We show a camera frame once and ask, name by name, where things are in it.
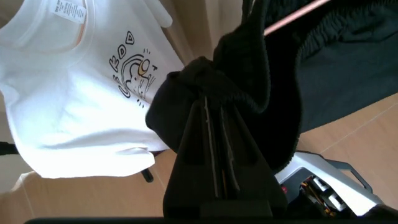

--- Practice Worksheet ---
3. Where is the pink clothes hanger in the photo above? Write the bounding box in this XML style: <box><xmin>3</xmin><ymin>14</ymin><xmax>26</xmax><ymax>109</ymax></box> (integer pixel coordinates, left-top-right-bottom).
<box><xmin>263</xmin><ymin>0</ymin><xmax>331</xmax><ymax>36</ymax></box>
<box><xmin>76</xmin><ymin>23</ymin><xmax>87</xmax><ymax>44</ymax></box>

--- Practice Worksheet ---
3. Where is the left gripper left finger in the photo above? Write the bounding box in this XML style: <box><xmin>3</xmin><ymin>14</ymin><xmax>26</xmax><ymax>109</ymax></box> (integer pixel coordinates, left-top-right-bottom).
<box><xmin>162</xmin><ymin>96</ymin><xmax>221</xmax><ymax>218</ymax></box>

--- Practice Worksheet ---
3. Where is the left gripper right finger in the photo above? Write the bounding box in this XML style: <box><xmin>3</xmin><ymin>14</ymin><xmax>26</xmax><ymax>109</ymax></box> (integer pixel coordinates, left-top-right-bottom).
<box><xmin>217</xmin><ymin>105</ymin><xmax>289</xmax><ymax>218</ymax></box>

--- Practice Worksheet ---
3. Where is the black garment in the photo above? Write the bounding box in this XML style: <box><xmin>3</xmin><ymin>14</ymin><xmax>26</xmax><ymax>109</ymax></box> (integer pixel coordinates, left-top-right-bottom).
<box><xmin>145</xmin><ymin>0</ymin><xmax>398</xmax><ymax>174</ymax></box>

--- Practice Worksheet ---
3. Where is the white printed t-shirt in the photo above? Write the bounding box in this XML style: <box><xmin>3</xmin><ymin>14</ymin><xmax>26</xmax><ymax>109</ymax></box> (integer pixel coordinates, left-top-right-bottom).
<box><xmin>0</xmin><ymin>0</ymin><xmax>185</xmax><ymax>180</ymax></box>

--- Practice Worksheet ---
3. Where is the black clothes rack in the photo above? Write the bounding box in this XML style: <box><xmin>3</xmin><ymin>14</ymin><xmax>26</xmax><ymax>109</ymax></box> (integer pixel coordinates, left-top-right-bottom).
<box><xmin>0</xmin><ymin>141</ymin><xmax>155</xmax><ymax>184</ymax></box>

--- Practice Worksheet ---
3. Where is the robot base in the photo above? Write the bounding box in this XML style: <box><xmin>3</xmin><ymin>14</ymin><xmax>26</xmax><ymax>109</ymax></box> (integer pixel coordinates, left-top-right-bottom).
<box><xmin>274</xmin><ymin>151</ymin><xmax>385</xmax><ymax>218</ymax></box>

